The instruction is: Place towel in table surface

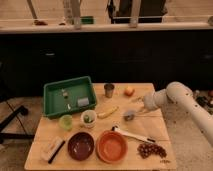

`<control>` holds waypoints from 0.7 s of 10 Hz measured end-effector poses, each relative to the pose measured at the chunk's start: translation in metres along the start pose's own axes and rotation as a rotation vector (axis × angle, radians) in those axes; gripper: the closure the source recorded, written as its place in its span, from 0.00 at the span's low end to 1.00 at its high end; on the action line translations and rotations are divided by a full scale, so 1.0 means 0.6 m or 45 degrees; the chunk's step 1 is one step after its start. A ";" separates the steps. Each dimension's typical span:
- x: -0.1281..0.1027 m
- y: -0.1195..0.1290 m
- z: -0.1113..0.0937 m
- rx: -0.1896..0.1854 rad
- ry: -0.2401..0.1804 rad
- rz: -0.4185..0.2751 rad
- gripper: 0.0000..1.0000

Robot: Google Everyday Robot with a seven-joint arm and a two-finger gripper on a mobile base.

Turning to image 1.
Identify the yellow banana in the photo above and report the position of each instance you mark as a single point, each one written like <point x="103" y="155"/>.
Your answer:
<point x="107" y="113"/>

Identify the orange fruit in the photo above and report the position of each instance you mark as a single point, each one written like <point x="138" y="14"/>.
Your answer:
<point x="129" y="91"/>

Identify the grey folded towel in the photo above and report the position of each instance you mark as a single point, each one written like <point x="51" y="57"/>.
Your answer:
<point x="83" y="102"/>

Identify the green plastic cup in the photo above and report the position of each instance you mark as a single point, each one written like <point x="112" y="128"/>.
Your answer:
<point x="65" y="122"/>

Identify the white cup with green item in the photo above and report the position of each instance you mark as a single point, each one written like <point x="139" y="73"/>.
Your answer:
<point x="88" y="118"/>

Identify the green plastic tray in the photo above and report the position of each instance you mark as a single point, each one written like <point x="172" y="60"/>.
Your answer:
<point x="54" y="105"/>

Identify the bunch of grapes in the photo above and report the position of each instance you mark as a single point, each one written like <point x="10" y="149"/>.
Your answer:
<point x="147" y="149"/>

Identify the metal cup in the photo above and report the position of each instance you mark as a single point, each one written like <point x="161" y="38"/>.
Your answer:
<point x="109" y="89"/>

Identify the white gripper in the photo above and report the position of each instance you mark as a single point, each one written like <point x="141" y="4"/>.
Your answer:
<point x="152" y="101"/>

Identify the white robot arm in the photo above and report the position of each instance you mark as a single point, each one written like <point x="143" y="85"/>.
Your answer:
<point x="182" y="96"/>

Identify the small items in tray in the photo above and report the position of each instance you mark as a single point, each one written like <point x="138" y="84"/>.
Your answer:
<point x="66" y="97"/>

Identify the orange bowl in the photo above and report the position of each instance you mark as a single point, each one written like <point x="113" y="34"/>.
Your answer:
<point x="111" y="147"/>

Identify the purple bowl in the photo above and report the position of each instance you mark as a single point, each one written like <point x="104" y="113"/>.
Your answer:
<point x="80" y="146"/>

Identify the black chair base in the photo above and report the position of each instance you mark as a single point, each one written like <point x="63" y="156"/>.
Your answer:
<point x="14" y="115"/>

